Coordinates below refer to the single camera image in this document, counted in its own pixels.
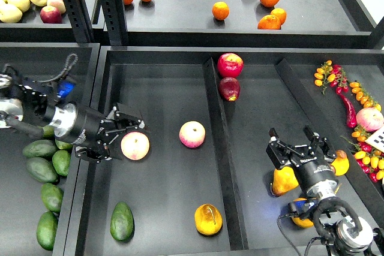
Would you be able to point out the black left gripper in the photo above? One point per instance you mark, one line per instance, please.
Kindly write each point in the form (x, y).
(100, 136)

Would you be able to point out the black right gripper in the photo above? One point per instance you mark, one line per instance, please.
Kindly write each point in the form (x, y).
(311, 163)

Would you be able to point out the green avocado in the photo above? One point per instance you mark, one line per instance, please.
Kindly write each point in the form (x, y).
(121, 222)

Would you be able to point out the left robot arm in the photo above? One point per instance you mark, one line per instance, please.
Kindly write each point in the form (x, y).
(27, 104)

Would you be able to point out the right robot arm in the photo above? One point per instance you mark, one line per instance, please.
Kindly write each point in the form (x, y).
(339, 227)

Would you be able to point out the avocado middle right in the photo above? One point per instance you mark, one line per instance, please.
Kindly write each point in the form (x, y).
(61, 162)

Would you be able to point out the avocado middle left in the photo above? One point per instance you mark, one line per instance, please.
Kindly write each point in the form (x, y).
(40, 148)

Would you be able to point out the avocado centre dark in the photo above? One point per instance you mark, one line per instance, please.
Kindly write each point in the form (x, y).
(41, 170)

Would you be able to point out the avocado lower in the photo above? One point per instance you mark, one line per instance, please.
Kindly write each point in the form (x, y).
(52, 197)

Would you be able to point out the yellow pear bottom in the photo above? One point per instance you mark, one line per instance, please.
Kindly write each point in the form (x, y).
(303, 223)

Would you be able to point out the avocado bottom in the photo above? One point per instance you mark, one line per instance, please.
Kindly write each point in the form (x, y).
(46, 230)

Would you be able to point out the yellow pear shelf front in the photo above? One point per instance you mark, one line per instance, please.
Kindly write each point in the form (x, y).
(10, 13)

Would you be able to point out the pink apple left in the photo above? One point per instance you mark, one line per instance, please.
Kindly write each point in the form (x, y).
(135, 145)

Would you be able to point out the pink apple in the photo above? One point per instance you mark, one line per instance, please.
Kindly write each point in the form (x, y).
(370, 119)
(135, 145)
(192, 134)

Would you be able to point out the red chili pepper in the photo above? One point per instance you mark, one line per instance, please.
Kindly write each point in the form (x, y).
(351, 121)

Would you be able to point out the cherry tomato vine upper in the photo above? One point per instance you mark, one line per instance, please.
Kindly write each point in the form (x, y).
(330, 75)

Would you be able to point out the cherry tomato vine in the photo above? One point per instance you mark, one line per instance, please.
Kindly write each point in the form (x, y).
(330, 75)
(369, 158)

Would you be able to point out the pink apple far right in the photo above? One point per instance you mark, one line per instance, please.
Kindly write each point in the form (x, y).
(370, 119)

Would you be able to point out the cherry tomato vine lower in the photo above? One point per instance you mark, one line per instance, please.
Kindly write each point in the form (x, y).
(369, 158)

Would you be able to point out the dark red apple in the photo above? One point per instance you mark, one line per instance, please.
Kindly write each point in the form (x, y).
(229, 88)

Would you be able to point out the checkered marker card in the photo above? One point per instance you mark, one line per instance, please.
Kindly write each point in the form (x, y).
(376, 140)

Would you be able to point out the pink apple centre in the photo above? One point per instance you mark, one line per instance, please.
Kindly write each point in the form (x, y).
(192, 134)

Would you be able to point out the bright red apple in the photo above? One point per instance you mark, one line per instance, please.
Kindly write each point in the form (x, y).
(230, 65)

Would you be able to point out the black left tray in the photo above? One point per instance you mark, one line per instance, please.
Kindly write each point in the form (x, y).
(21, 205)

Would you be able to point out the black tray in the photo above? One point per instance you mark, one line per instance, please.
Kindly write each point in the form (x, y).
(168, 87)
(21, 205)

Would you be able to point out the black centre tray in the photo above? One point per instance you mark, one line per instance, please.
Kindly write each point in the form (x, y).
(168, 87)

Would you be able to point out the orange shelf front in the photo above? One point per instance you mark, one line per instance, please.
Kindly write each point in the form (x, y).
(269, 22)

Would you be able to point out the orange shelf right small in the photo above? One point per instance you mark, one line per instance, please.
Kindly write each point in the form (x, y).
(280, 14)

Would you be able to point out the red apple on shelf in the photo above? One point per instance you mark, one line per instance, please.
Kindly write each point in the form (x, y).
(51, 15)

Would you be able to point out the black upper shelf board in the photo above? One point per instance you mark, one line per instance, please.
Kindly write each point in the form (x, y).
(309, 23)

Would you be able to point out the peach on shelf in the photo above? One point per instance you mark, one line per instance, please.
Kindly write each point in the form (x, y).
(59, 4)

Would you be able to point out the orange shelf centre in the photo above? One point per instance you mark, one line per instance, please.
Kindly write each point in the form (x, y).
(220, 10)

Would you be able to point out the black shelf upright right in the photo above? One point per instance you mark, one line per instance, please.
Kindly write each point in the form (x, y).
(114, 15)

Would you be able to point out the black shelf upright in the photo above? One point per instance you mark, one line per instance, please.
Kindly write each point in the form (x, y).
(114, 15)
(77, 13)

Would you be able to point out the black shelf upright left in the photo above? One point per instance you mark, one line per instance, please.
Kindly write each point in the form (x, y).
(77, 13)

